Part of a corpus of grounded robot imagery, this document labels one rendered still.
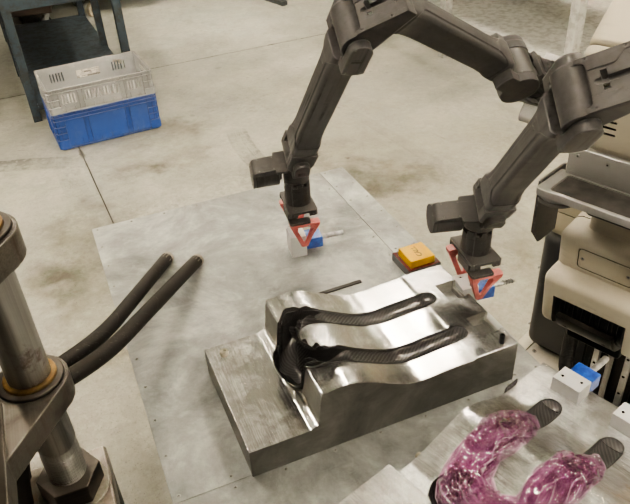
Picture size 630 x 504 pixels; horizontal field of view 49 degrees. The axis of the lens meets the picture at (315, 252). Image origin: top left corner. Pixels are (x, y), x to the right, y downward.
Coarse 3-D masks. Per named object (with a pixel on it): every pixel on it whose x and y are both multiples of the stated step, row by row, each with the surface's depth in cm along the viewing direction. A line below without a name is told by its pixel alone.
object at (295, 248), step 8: (288, 232) 160; (304, 232) 159; (336, 232) 162; (288, 240) 161; (296, 240) 158; (304, 240) 159; (312, 240) 160; (320, 240) 160; (296, 248) 159; (304, 248) 160; (296, 256) 160
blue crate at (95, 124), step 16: (144, 96) 401; (48, 112) 392; (80, 112) 389; (96, 112) 393; (112, 112) 397; (128, 112) 401; (144, 112) 406; (64, 128) 389; (80, 128) 393; (96, 128) 398; (112, 128) 402; (128, 128) 406; (144, 128) 411; (64, 144) 393; (80, 144) 398
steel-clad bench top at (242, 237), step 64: (256, 192) 186; (320, 192) 184; (128, 256) 164; (256, 256) 162; (320, 256) 160; (384, 256) 159; (192, 320) 144; (256, 320) 143; (192, 384) 129; (192, 448) 117; (384, 448) 115
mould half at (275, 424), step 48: (384, 288) 136; (432, 288) 134; (336, 336) 119; (384, 336) 125; (480, 336) 123; (240, 384) 120; (288, 384) 119; (336, 384) 109; (384, 384) 112; (432, 384) 117; (480, 384) 123; (240, 432) 111; (288, 432) 111; (336, 432) 114
